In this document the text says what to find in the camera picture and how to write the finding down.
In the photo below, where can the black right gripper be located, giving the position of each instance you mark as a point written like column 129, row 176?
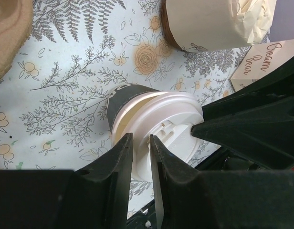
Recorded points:
column 257, row 139

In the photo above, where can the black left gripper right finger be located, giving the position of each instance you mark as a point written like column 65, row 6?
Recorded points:
column 183, row 197

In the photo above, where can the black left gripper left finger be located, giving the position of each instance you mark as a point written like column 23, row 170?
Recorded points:
column 97, row 195

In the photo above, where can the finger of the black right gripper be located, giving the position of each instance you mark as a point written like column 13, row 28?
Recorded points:
column 274, row 87

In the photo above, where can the dark paper coffee cup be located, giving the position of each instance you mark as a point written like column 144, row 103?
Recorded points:
column 126, row 96

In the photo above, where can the floral patterned table mat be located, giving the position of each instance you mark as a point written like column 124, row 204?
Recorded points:
column 53, row 100

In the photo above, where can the brown pulp cup carrier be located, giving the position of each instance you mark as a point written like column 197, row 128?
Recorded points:
column 15, row 27

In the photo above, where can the kraft paper bag orange handles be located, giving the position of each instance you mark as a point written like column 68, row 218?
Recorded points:
column 261, row 60

